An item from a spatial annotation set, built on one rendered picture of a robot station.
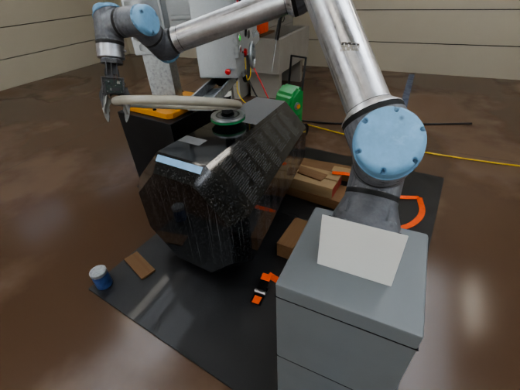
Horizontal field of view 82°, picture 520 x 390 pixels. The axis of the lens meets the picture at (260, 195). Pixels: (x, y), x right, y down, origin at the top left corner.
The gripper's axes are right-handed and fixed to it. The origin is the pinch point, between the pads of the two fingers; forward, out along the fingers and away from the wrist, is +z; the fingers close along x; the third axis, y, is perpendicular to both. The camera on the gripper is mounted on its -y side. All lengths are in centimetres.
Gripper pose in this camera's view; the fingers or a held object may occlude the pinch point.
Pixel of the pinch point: (117, 118)
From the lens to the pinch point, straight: 127.2
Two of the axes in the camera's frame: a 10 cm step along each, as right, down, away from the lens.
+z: -0.1, 9.7, 2.3
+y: 3.7, 2.2, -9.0
